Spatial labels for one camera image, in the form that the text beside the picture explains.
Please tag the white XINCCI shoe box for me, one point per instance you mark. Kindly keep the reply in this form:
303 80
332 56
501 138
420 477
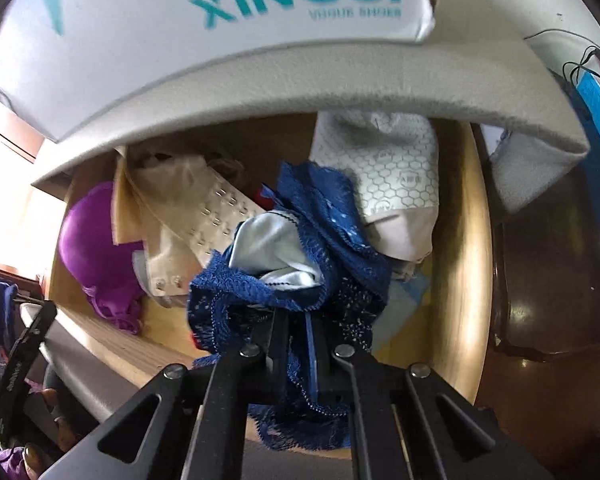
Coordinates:
63 62

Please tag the blue lace underwear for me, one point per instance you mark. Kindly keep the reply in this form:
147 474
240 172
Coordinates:
307 254

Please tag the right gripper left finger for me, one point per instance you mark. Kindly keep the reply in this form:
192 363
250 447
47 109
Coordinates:
183 424

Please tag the purple padded bra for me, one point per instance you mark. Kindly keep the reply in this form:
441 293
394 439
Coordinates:
103 269

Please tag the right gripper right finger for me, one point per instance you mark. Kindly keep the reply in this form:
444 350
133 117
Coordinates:
410 423

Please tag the beige bra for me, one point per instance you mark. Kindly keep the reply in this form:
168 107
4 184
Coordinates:
181 211

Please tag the grey front wooden drawer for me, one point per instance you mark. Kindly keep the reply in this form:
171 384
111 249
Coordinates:
438 310

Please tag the grey honeycomb pattern underwear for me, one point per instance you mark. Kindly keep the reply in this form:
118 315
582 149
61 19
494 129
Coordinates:
392 160

